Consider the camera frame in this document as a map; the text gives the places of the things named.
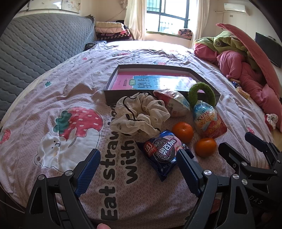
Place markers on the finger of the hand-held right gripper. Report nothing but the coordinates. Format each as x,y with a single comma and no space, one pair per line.
257,141
231,154

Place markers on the pink quilted pad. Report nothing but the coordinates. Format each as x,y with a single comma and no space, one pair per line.
255,55

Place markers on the yellow wafer packet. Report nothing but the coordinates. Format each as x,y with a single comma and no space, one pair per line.
242,93

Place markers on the dark patterned folded blanket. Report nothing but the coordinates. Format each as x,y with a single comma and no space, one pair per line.
114,36

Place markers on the dark blue patterned cloth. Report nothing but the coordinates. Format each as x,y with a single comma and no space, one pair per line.
92,45

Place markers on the grey shallow cardboard box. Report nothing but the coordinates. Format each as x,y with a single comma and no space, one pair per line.
110,96

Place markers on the barred window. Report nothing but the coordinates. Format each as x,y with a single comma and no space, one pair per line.
167,15

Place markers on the blue cookie packet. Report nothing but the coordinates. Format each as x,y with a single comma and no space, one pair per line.
163,152

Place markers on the blue egg toy packet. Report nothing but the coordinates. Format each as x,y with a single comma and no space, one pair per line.
207,121

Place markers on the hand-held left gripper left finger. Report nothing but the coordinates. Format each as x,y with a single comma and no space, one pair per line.
88,171

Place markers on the cream curtain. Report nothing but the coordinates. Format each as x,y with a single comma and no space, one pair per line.
135,19
200,17

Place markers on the black television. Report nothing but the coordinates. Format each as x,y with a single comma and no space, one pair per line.
268,48

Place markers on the green fuzzy scrunchie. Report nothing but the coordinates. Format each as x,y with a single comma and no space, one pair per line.
193,92

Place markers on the cream folded blanket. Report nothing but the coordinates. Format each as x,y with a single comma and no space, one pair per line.
108,25

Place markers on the white air conditioner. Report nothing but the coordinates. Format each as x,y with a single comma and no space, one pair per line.
234,7

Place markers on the white sheer scrunchie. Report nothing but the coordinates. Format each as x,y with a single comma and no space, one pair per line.
132,123

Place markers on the red egg toy packet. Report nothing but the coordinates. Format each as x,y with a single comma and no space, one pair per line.
174,105

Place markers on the orange mandarin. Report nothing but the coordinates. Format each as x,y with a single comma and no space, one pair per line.
206,147
182,133

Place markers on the small patterned folded blanket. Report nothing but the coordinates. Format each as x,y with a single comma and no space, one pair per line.
185,33

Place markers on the white and red scrunchie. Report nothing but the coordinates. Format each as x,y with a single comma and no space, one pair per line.
271,121

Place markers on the person's left hand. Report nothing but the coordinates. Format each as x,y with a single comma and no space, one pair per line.
102,226

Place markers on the pink quilt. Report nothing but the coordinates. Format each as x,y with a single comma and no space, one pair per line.
233,63

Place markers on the floral wall painting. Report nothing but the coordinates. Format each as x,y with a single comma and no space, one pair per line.
55,5

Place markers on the green fleece blanket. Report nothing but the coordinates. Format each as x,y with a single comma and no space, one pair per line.
222,41

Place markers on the blue snack packet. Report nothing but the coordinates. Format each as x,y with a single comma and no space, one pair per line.
236,83

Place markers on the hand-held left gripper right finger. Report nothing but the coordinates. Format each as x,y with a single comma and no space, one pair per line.
189,174

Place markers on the grey quilted headboard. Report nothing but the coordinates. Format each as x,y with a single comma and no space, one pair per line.
33,55

